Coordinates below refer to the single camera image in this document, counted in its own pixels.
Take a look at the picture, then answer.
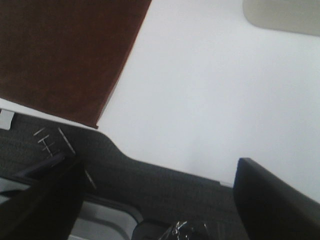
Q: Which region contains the beige bin with grey rim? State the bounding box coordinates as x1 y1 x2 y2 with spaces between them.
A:
242 0 320 37

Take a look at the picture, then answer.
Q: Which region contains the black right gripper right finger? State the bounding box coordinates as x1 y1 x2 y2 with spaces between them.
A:
234 158 320 240

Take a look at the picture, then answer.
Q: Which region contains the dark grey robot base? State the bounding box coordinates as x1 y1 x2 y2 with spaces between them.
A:
0 113 248 240

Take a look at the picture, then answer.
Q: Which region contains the brown towel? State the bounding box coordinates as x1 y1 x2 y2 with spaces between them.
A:
0 0 150 128

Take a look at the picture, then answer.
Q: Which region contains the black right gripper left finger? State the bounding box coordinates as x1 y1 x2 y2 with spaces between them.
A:
0 159 85 240

